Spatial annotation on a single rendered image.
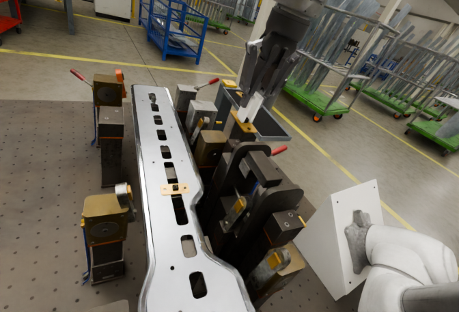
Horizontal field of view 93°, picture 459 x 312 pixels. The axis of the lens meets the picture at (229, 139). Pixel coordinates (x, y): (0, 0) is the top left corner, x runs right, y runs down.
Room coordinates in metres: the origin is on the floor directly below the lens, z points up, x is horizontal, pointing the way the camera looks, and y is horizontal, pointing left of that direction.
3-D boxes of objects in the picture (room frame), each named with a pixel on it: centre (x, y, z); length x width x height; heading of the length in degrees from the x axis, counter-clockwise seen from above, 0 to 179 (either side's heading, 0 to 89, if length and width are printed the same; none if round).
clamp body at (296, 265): (0.31, -0.23, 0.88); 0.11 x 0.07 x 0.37; 124
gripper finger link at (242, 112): (0.47, -0.01, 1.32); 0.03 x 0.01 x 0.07; 36
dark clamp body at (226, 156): (0.59, -0.06, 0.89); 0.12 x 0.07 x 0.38; 124
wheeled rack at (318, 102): (4.82, -1.07, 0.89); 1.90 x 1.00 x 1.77; 47
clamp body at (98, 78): (0.82, 0.59, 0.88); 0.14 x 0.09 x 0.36; 124
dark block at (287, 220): (0.37, -0.20, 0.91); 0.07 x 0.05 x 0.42; 124
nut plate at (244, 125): (0.47, -0.02, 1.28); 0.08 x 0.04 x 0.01; 36
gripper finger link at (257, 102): (0.48, -0.03, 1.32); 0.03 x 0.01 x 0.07; 36
